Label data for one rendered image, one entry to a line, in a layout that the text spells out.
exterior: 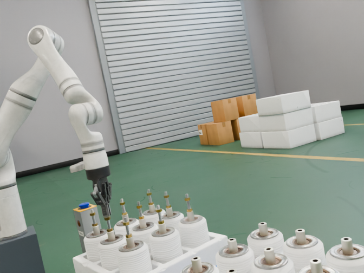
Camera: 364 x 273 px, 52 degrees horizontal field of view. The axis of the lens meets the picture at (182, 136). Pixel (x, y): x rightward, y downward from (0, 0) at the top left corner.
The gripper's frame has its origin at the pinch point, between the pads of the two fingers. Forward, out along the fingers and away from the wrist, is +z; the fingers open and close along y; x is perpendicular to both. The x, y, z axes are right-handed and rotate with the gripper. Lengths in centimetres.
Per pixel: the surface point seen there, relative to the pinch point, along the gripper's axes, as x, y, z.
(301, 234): -56, -21, 7
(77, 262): 16.1, 4.6, 17.7
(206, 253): -28.8, 2.1, 18.8
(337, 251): -62, -27, 9
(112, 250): -1.2, -4.5, 11.6
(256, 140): -59, 310, 25
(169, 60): 63, 575, -114
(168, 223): -15.9, 12.6, 11.2
